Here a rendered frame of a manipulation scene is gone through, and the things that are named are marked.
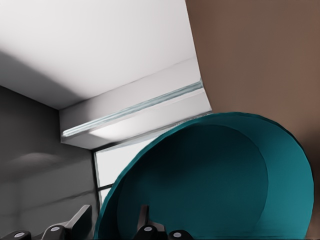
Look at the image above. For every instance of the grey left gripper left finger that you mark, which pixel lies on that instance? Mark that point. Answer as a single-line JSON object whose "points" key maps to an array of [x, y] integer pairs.
{"points": [[78, 216]]}

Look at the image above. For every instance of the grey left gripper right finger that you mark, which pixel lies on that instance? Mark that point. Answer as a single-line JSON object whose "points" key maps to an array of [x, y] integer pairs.
{"points": [[145, 217]]}

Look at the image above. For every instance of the blue plate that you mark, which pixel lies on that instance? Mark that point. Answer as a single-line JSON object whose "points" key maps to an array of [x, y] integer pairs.
{"points": [[205, 175]]}

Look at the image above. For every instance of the silver frame post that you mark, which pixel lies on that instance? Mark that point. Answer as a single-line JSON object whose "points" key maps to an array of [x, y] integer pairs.
{"points": [[150, 117]]}

